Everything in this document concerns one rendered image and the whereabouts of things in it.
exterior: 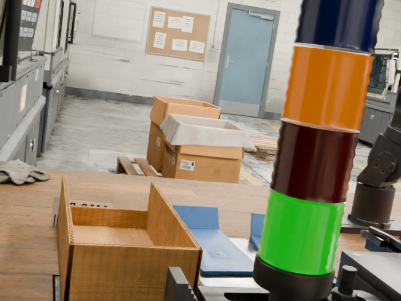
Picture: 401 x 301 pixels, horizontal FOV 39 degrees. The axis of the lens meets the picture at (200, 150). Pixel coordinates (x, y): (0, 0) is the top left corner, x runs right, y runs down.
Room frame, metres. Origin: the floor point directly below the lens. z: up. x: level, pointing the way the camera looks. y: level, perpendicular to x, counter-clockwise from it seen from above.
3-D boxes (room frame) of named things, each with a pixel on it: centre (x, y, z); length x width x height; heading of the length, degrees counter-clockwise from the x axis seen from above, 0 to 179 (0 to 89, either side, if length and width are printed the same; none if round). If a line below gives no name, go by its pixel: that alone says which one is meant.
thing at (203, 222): (0.64, -0.03, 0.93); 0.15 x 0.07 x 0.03; 20
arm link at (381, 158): (0.91, -0.30, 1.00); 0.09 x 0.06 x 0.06; 143
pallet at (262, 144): (7.27, -1.14, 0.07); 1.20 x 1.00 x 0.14; 105
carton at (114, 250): (0.60, 0.08, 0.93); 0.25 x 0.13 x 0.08; 16
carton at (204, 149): (4.23, -0.02, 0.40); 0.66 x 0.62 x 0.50; 14
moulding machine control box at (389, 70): (9.07, -2.81, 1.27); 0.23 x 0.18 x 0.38; 103
